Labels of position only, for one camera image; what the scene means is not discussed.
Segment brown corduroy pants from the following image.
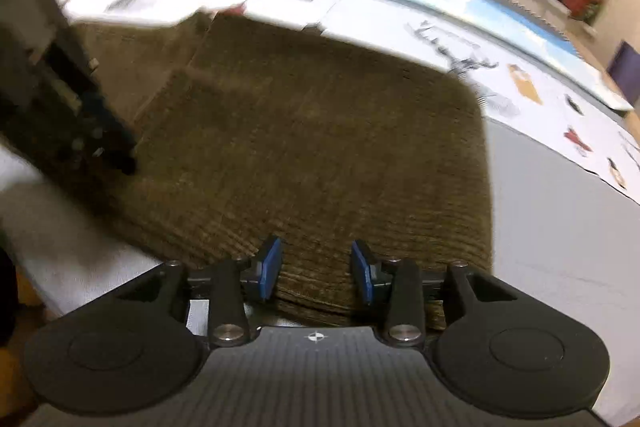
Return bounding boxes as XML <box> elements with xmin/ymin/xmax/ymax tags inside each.
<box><xmin>65</xmin><ymin>9</ymin><xmax>497</xmax><ymax>332</ymax></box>

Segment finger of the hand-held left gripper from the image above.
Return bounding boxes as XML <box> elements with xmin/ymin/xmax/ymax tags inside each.
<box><xmin>82</xmin><ymin>92</ymin><xmax>139</xmax><ymax>178</ymax></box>

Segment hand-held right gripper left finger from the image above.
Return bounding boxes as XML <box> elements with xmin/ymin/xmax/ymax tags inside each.
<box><xmin>116</xmin><ymin>235</ymin><xmax>286</xmax><ymax>349</ymax></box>

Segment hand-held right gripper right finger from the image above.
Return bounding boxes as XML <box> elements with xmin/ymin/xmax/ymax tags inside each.
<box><xmin>350</xmin><ymin>240</ymin><xmax>522</xmax><ymax>349</ymax></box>

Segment purple rolled mat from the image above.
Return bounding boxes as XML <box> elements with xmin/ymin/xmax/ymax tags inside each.
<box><xmin>607</xmin><ymin>40</ymin><xmax>640</xmax><ymax>106</ymax></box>

